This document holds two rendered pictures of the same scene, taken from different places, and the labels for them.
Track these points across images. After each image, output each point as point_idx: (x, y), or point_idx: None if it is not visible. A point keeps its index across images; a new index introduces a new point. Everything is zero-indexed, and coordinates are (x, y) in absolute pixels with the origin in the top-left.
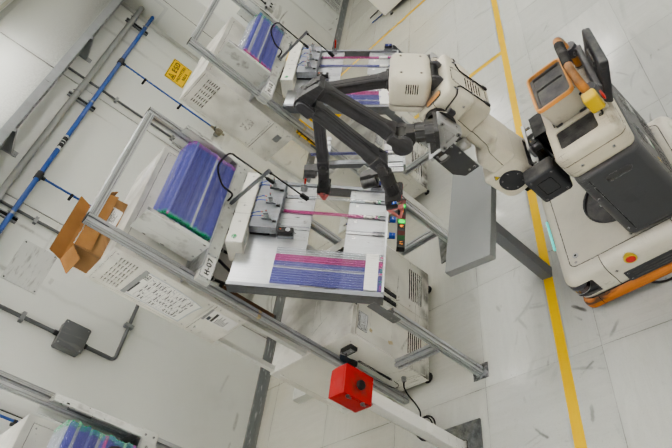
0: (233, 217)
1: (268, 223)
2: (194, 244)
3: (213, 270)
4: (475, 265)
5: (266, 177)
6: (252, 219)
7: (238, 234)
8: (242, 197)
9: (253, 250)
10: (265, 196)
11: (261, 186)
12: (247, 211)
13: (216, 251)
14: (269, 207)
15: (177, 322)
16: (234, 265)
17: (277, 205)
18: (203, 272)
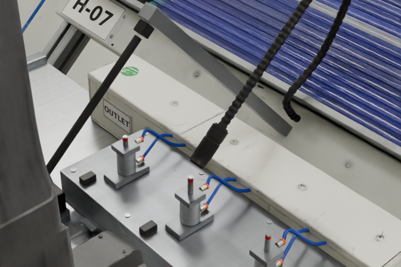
0: (205, 99)
1: (97, 165)
2: None
3: (80, 25)
4: None
5: (221, 121)
6: (160, 144)
7: (124, 79)
8: (280, 154)
9: (76, 139)
10: (237, 226)
11: (309, 247)
12: (196, 134)
13: (126, 42)
14: (167, 205)
15: None
16: (76, 90)
17: (147, 222)
18: None
